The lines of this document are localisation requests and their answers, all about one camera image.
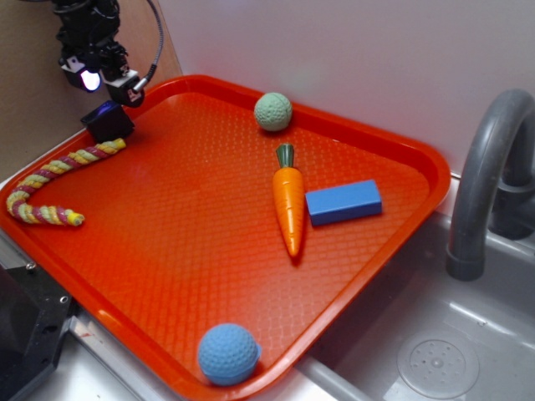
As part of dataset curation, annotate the blue rectangular block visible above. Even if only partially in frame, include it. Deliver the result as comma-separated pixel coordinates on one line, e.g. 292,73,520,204
305,180,383,226

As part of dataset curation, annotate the multicoloured twisted rope toy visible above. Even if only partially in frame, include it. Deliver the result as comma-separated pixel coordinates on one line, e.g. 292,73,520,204
6,138,126,227

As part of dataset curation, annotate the small black box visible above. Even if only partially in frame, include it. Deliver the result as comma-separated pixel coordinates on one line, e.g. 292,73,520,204
80,100,135,143

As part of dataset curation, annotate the wooden back panel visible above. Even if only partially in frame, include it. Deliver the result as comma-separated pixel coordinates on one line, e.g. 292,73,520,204
116,0,182,91

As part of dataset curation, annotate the green dimpled ball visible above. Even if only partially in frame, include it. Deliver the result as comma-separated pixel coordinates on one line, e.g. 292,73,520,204
253,92,293,132

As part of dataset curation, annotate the grey braided cable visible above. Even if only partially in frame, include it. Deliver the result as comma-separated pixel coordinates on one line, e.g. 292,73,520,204
132,0,164,94

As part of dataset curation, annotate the grey toy sink basin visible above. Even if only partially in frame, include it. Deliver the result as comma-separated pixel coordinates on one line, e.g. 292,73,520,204
298,214,534,400

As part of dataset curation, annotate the grey curved faucet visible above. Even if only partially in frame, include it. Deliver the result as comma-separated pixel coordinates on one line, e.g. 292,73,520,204
446,89,534,282

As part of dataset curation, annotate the orange plastic tray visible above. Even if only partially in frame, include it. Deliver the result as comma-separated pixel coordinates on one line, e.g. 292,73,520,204
1,76,450,400

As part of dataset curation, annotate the orange toy carrot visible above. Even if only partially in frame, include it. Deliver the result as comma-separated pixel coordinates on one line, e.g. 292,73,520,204
273,143,305,257

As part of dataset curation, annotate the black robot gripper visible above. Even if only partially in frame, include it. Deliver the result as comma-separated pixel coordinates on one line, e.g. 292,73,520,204
53,0,145,108

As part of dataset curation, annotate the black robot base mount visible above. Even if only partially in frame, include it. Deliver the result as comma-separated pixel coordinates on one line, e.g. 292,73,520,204
1,266,74,400

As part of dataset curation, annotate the blue dimpled ball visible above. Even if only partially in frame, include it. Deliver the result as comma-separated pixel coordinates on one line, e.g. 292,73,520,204
197,323,262,386

